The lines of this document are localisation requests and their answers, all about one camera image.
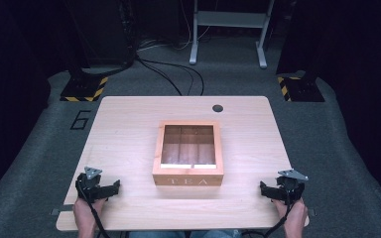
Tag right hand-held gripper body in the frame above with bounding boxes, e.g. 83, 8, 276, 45
275, 169, 310, 203

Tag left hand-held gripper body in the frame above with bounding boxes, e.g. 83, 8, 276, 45
74, 166, 108, 203

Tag person's right hand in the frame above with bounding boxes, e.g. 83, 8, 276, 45
273, 197, 310, 231

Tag person's left hand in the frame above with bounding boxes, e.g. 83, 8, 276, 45
72, 196, 107, 231

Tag wooden tea box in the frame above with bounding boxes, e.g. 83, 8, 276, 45
152, 120, 225, 187

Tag black base with striped tape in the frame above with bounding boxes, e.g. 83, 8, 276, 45
276, 69, 325, 103
60, 74, 109, 103

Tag black equipment cabinet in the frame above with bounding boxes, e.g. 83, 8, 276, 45
63, 0, 137, 68

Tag white metal stand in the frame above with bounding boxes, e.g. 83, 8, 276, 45
189, 0, 276, 69

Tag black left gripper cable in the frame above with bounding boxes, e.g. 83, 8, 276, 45
76, 184, 112, 238

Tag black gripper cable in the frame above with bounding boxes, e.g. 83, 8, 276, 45
241, 192, 296, 238
76, 184, 112, 238

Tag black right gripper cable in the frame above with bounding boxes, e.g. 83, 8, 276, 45
241, 192, 296, 238

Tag black floor cables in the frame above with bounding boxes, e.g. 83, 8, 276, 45
134, 54, 206, 97

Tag white floor cables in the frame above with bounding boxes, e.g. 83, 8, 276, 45
137, 0, 219, 53

